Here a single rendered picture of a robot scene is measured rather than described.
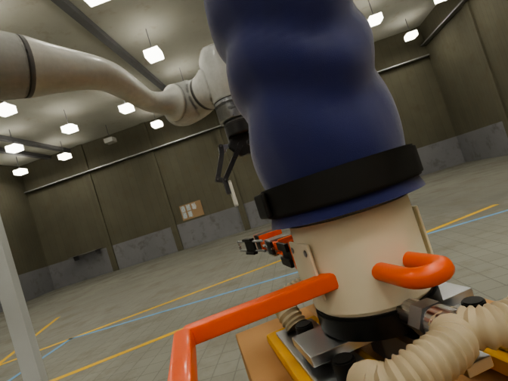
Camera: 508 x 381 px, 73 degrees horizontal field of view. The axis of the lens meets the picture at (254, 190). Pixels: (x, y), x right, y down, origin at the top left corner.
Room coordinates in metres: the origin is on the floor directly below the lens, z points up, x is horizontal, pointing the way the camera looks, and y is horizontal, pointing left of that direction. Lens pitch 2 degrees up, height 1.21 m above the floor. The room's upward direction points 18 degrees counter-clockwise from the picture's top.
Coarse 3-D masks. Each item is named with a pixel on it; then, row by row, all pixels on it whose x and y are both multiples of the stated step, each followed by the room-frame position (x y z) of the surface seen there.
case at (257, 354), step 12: (312, 312) 0.74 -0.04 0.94; (264, 324) 0.76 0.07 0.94; (276, 324) 0.74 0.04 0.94; (240, 336) 0.73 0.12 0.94; (252, 336) 0.71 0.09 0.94; (264, 336) 0.69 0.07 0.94; (240, 348) 0.67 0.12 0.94; (252, 348) 0.65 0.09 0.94; (264, 348) 0.64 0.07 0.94; (372, 348) 0.52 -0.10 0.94; (252, 360) 0.61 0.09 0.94; (264, 360) 0.59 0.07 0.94; (276, 360) 0.58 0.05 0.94; (384, 360) 0.48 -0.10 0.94; (252, 372) 0.57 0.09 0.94; (264, 372) 0.55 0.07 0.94; (276, 372) 0.54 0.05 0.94; (492, 372) 0.39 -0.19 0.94
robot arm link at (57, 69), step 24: (48, 48) 0.54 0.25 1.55; (48, 72) 0.54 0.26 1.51; (72, 72) 0.57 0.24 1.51; (96, 72) 0.61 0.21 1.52; (120, 72) 0.67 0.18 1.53; (120, 96) 0.72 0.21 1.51; (144, 96) 0.79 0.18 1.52; (168, 96) 0.90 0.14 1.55; (192, 96) 0.92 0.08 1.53; (168, 120) 1.02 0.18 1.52; (192, 120) 0.98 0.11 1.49
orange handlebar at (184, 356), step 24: (384, 264) 0.40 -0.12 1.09; (408, 264) 0.40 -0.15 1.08; (432, 264) 0.35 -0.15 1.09; (288, 288) 0.42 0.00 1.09; (312, 288) 0.42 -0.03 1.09; (336, 288) 0.43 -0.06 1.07; (408, 288) 0.35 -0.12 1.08; (240, 312) 0.40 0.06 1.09; (264, 312) 0.41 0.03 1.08; (192, 336) 0.37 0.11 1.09; (216, 336) 0.40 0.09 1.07; (192, 360) 0.31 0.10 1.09
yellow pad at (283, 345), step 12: (300, 324) 0.54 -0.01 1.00; (312, 324) 0.54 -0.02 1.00; (276, 336) 0.60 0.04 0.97; (288, 336) 0.57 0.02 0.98; (276, 348) 0.56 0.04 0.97; (288, 348) 0.53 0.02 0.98; (360, 348) 0.48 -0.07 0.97; (288, 360) 0.50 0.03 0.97; (300, 360) 0.48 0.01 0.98; (336, 360) 0.40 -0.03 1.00; (348, 360) 0.40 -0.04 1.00; (360, 360) 0.44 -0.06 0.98; (288, 372) 0.50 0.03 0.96; (300, 372) 0.46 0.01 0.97; (312, 372) 0.44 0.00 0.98; (324, 372) 0.43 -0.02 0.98; (336, 372) 0.40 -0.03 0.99
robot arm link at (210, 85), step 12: (204, 48) 0.87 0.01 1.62; (204, 60) 0.86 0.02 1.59; (216, 60) 0.85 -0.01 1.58; (204, 72) 0.87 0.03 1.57; (216, 72) 0.85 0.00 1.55; (192, 84) 0.91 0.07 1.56; (204, 84) 0.87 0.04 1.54; (216, 84) 0.85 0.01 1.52; (204, 96) 0.89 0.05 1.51; (216, 96) 0.86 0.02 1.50; (228, 96) 0.86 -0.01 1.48
